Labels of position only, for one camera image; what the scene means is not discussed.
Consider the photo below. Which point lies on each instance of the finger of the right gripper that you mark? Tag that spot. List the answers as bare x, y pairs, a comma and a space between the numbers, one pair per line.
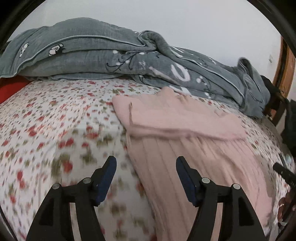
286, 174

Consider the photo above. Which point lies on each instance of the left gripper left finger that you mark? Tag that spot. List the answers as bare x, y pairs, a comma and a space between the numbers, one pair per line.
53, 218

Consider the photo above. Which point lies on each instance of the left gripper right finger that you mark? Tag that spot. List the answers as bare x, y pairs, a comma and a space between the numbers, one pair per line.
223, 212

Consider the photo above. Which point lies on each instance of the pink knit sweater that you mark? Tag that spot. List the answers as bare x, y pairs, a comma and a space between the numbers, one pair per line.
161, 127

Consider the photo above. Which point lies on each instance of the small light blue gadget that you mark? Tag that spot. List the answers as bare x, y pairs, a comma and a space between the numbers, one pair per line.
288, 158

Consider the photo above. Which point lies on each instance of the black puffer jacket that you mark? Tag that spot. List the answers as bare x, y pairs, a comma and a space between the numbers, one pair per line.
289, 133

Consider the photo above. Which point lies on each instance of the black garment on chair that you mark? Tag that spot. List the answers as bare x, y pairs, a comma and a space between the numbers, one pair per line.
271, 88

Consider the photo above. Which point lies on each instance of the floral bed sheet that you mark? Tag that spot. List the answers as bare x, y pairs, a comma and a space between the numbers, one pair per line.
61, 131

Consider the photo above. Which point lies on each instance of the brown wooden door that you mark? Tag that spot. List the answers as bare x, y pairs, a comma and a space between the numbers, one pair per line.
285, 69

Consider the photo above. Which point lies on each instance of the red pillow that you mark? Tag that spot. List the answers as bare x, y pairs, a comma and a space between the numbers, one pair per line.
10, 86

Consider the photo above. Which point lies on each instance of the grey patterned quilt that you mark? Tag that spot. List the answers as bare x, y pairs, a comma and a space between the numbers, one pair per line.
85, 48

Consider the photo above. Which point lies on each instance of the white wall switch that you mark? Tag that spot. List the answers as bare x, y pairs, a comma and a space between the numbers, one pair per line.
270, 58

